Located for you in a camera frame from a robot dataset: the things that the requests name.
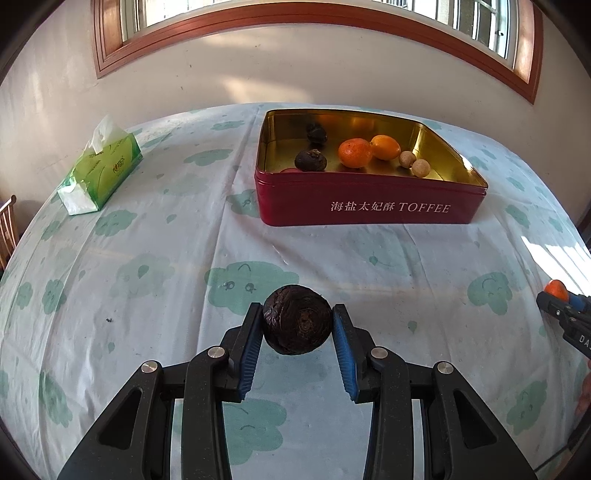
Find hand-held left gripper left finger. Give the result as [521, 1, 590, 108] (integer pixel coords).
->
[56, 302, 265, 480]

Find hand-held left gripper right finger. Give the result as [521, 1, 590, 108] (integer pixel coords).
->
[331, 303, 539, 480]

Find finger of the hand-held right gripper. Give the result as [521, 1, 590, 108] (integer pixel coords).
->
[536, 292, 591, 360]
[567, 294, 591, 319]

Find small orange fruit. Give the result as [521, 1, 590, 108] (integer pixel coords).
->
[544, 280, 570, 303]

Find red metal tin box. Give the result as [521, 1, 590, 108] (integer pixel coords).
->
[254, 109, 489, 227]

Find round tangerine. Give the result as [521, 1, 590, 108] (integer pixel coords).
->
[338, 137, 374, 168]

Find oval orange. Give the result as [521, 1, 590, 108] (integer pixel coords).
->
[370, 134, 402, 161]

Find person's right hand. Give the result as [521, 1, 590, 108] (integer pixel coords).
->
[576, 371, 591, 417]

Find white cloud-print tablecloth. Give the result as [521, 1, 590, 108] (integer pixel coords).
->
[0, 102, 591, 480]

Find green tissue pack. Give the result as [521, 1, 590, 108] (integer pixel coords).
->
[57, 115, 143, 216]

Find wooden chair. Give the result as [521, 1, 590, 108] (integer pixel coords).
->
[0, 195, 19, 272]

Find black cable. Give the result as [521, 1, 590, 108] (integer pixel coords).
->
[538, 444, 573, 468]

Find wooden window frame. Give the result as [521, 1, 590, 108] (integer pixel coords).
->
[92, 0, 544, 105]

